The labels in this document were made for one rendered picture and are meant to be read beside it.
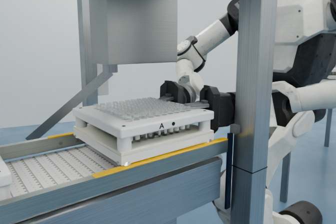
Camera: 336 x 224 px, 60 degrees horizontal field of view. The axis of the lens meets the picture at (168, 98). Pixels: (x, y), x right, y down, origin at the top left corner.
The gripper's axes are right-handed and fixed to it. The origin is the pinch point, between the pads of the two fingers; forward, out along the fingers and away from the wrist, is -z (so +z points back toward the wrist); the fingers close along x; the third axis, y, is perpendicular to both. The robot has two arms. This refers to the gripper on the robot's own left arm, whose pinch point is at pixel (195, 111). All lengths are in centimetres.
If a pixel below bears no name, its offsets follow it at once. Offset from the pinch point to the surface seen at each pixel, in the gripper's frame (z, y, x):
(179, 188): -9.0, -8.4, 14.6
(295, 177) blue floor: 164, 84, 82
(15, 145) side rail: -39.0, 14.7, 8.1
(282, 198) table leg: 122, 64, 81
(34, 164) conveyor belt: -35.5, 9.8, 11.3
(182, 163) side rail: -8.6, -8.3, 9.1
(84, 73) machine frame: -6, 85, -3
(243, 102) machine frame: 7.4, -8.6, -3.2
